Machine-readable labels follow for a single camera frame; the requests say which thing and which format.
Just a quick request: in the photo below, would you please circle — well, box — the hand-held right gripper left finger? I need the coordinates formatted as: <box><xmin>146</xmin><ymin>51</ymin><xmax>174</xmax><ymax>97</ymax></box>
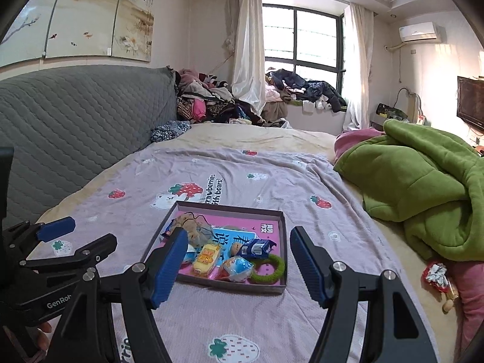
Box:
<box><xmin>51</xmin><ymin>227</ymin><xmax>189</xmax><ymax>363</ymax></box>

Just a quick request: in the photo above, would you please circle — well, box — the dark cardboard box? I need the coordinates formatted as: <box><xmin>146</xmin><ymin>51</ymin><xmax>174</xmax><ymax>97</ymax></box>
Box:
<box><xmin>146</xmin><ymin>201</ymin><xmax>289</xmax><ymax>295</ymax></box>

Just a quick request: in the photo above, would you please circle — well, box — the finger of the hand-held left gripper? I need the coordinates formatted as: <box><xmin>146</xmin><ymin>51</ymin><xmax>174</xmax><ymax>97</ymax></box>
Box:
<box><xmin>19</xmin><ymin>233</ymin><xmax>119</xmax><ymax>273</ymax></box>
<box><xmin>4</xmin><ymin>217</ymin><xmax>76</xmax><ymax>258</ymax></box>

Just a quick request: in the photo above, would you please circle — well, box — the red wrapped toy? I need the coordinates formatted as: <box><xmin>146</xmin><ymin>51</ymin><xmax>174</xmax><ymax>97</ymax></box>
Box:
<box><xmin>424</xmin><ymin>261</ymin><xmax>460</xmax><ymax>312</ymax></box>

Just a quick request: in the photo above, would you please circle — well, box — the person's left hand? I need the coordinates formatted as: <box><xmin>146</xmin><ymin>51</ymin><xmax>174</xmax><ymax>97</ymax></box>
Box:
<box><xmin>36</xmin><ymin>321</ymin><xmax>53</xmax><ymax>352</ymax></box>

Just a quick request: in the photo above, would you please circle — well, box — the purple strawberry printed blanket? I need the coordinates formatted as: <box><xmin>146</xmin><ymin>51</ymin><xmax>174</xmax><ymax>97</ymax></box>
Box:
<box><xmin>23</xmin><ymin>147</ymin><xmax>441</xmax><ymax>363</ymax></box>

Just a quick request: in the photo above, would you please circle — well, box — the white air conditioner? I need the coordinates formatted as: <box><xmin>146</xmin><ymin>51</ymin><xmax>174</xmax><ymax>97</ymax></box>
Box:
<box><xmin>398</xmin><ymin>22</ymin><xmax>443</xmax><ymax>44</ymax></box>

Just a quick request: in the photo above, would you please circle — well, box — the green fleece blanket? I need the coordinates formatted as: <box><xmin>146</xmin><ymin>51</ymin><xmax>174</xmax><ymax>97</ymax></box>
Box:
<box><xmin>333</xmin><ymin>118</ymin><xmax>484</xmax><ymax>261</ymax></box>

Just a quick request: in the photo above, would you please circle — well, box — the wall television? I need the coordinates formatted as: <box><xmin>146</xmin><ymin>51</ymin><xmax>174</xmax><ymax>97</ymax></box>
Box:
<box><xmin>456</xmin><ymin>76</ymin><xmax>484</xmax><ymax>131</ymax></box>

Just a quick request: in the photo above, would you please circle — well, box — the yellow snack packet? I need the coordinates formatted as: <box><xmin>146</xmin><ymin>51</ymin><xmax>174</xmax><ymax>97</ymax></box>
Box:
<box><xmin>192</xmin><ymin>244</ymin><xmax>222</xmax><ymax>276</ymax></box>

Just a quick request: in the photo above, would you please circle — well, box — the pile of mixed clothes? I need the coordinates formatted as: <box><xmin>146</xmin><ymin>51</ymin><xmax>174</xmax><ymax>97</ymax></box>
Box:
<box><xmin>175</xmin><ymin>69</ymin><xmax>265</xmax><ymax>125</ymax></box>

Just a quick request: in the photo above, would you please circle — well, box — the grey quilted headboard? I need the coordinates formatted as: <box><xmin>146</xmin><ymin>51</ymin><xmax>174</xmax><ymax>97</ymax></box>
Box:
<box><xmin>0</xmin><ymin>66</ymin><xmax>178</xmax><ymax>231</ymax></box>

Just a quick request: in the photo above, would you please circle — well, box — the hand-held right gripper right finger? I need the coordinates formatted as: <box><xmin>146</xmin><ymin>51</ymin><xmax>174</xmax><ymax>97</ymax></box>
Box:
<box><xmin>290</xmin><ymin>226</ymin><xmax>441</xmax><ymax>363</ymax></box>

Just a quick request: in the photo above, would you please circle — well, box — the beige scrunchie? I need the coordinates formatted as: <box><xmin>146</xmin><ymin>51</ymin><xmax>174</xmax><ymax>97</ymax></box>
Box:
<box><xmin>172</xmin><ymin>214</ymin><xmax>214</xmax><ymax>248</ymax></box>

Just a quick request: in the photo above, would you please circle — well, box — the blue patterned cloth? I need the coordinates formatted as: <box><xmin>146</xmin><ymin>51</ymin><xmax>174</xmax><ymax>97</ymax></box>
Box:
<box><xmin>150</xmin><ymin>120</ymin><xmax>191</xmax><ymax>143</ymax></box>

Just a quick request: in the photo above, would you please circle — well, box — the blue cookie packet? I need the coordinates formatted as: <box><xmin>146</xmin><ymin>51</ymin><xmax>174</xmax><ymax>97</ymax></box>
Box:
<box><xmin>240</xmin><ymin>239</ymin><xmax>276</xmax><ymax>261</ymax></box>
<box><xmin>161</xmin><ymin>219</ymin><xmax>178</xmax><ymax>240</ymax></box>

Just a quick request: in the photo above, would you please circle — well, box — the green fuzzy ring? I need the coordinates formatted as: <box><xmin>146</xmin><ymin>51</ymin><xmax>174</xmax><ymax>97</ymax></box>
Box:
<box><xmin>247</xmin><ymin>254</ymin><xmax>286</xmax><ymax>285</ymax></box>

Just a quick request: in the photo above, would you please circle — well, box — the pile of dark clothes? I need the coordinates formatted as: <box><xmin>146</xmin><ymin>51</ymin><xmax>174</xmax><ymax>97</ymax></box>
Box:
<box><xmin>266</xmin><ymin>68</ymin><xmax>348</xmax><ymax>113</ymax></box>

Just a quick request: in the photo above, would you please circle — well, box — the flower wall painting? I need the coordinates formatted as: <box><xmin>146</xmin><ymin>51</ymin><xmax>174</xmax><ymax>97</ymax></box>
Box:
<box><xmin>0</xmin><ymin>0</ymin><xmax>155</xmax><ymax>70</ymax></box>

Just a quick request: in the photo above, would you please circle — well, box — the dark bag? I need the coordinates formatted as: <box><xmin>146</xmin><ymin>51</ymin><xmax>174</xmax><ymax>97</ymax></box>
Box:
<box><xmin>375</xmin><ymin>103</ymin><xmax>406</xmax><ymax>122</ymax></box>

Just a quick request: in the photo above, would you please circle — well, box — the white curtain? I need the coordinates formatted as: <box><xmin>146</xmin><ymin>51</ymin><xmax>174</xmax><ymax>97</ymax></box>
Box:
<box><xmin>342</xmin><ymin>2</ymin><xmax>375</xmax><ymax>131</ymax></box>
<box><xmin>227</xmin><ymin>0</ymin><xmax>267</xmax><ymax>116</ymax></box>

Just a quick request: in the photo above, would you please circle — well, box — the brown cloth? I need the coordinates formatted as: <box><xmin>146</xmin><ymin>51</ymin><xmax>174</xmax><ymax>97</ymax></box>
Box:
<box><xmin>261</xmin><ymin>100</ymin><xmax>291</xmax><ymax>129</ymax></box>

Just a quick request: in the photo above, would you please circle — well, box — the window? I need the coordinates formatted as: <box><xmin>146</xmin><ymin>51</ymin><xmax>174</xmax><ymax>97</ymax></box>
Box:
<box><xmin>262</xmin><ymin>3</ymin><xmax>346</xmax><ymax>95</ymax></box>

